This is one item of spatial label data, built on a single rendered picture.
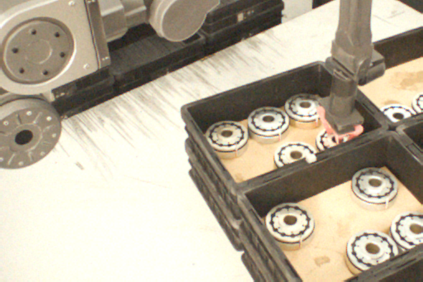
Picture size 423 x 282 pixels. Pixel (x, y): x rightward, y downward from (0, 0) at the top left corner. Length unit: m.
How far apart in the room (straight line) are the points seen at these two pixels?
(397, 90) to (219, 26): 1.01
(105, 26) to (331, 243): 0.72
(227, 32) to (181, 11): 1.68
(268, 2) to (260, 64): 0.68
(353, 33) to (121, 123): 0.82
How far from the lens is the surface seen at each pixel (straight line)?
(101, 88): 2.36
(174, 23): 0.90
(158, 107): 1.87
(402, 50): 1.81
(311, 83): 1.66
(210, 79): 1.96
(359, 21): 1.26
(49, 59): 0.84
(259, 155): 1.52
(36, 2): 0.80
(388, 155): 1.50
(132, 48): 2.69
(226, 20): 2.55
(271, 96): 1.61
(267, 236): 1.24
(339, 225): 1.39
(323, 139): 1.52
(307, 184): 1.40
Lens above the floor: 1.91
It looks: 42 degrees down
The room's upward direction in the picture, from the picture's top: 1 degrees clockwise
